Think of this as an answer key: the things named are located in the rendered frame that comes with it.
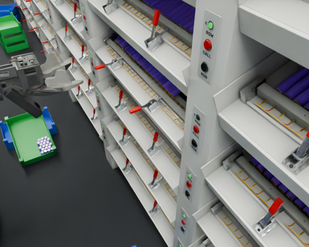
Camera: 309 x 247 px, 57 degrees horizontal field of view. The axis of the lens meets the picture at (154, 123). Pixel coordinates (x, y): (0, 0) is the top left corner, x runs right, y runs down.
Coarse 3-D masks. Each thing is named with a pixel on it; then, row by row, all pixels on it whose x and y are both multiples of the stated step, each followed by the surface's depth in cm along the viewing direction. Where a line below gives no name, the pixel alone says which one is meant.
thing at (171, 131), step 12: (96, 36) 108; (108, 36) 109; (96, 48) 111; (108, 48) 110; (120, 48) 107; (108, 60) 105; (132, 60) 100; (120, 72) 99; (144, 72) 95; (132, 84) 93; (132, 96) 92; (144, 96) 88; (144, 108) 85; (156, 120) 81; (168, 120) 80; (168, 132) 77; (180, 132) 76; (180, 144) 70
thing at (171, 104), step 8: (112, 48) 106; (120, 56) 102; (128, 56) 99; (128, 64) 97; (128, 72) 96; (136, 72) 93; (136, 80) 92; (144, 80) 90; (152, 80) 88; (152, 88) 86; (160, 88) 85; (160, 96) 83; (168, 96) 82; (168, 104) 80; (176, 104) 79; (176, 112) 77; (184, 112) 76; (184, 120) 75
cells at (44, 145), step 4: (40, 140) 164; (44, 140) 164; (48, 140) 165; (40, 144) 163; (44, 144) 163; (48, 144) 164; (40, 148) 162; (44, 148) 162; (48, 148) 162; (44, 152) 162
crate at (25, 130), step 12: (12, 120) 171; (24, 120) 175; (36, 120) 176; (12, 132) 170; (24, 132) 171; (36, 132) 172; (48, 132) 173; (24, 144) 168; (36, 144) 169; (24, 156) 164; (36, 156) 165; (48, 156) 166
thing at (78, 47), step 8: (56, 24) 167; (64, 24) 167; (56, 32) 169; (64, 32) 166; (72, 32) 163; (64, 40) 158; (72, 40) 158; (80, 40) 150; (72, 48) 153; (80, 48) 149; (80, 56) 146; (88, 56) 144; (80, 64) 142; (88, 64) 140; (88, 72) 136
